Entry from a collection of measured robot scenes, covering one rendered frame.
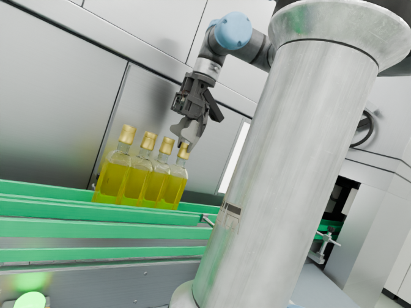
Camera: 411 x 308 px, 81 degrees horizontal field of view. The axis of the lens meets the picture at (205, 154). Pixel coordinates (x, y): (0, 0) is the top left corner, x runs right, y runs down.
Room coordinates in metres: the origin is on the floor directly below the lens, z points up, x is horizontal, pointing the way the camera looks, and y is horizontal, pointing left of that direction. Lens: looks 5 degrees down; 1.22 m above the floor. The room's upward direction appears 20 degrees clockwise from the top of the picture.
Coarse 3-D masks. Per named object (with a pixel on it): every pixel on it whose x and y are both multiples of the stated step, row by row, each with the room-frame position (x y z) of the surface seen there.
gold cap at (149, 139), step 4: (148, 132) 0.62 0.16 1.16; (144, 136) 0.63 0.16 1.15; (148, 136) 0.62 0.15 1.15; (152, 136) 0.62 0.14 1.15; (156, 136) 0.63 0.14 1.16; (144, 140) 0.62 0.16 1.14; (148, 140) 0.62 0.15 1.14; (152, 140) 0.62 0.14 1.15; (144, 144) 0.62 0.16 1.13; (148, 144) 0.62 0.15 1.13; (152, 144) 0.63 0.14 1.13; (148, 148) 0.62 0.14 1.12; (152, 148) 0.63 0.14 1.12
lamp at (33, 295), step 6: (24, 294) 0.38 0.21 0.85; (30, 294) 0.38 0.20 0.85; (36, 294) 0.38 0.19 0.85; (18, 300) 0.36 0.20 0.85; (24, 300) 0.36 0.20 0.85; (30, 300) 0.37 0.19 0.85; (36, 300) 0.37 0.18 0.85; (42, 300) 0.38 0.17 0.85; (18, 306) 0.36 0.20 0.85; (24, 306) 0.36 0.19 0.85; (30, 306) 0.36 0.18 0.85; (36, 306) 0.36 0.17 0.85; (42, 306) 0.37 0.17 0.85
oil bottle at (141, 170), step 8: (136, 160) 0.61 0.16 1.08; (144, 160) 0.62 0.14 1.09; (136, 168) 0.60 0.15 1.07; (144, 168) 0.62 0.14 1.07; (152, 168) 0.63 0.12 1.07; (128, 176) 0.61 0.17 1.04; (136, 176) 0.61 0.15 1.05; (144, 176) 0.62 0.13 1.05; (128, 184) 0.60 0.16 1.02; (136, 184) 0.61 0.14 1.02; (144, 184) 0.62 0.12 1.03; (128, 192) 0.60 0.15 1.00; (136, 192) 0.62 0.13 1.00; (144, 192) 0.63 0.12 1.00; (120, 200) 0.61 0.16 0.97; (128, 200) 0.61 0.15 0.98; (136, 200) 0.62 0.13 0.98
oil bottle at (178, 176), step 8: (176, 168) 0.68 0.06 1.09; (184, 168) 0.70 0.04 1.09; (176, 176) 0.68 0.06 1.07; (184, 176) 0.69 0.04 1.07; (168, 184) 0.67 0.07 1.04; (176, 184) 0.68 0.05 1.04; (184, 184) 0.70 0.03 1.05; (168, 192) 0.67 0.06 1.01; (176, 192) 0.69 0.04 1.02; (168, 200) 0.68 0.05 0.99; (176, 200) 0.69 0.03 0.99; (160, 208) 0.67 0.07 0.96; (168, 208) 0.68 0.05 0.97; (176, 208) 0.70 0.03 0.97
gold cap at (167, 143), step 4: (164, 136) 0.67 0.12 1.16; (164, 140) 0.66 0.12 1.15; (168, 140) 0.66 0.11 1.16; (172, 140) 0.66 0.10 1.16; (164, 144) 0.66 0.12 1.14; (168, 144) 0.66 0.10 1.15; (172, 144) 0.67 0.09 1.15; (160, 148) 0.67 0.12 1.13; (164, 148) 0.66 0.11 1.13; (168, 148) 0.66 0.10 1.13; (164, 152) 0.66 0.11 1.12; (168, 152) 0.66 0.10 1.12
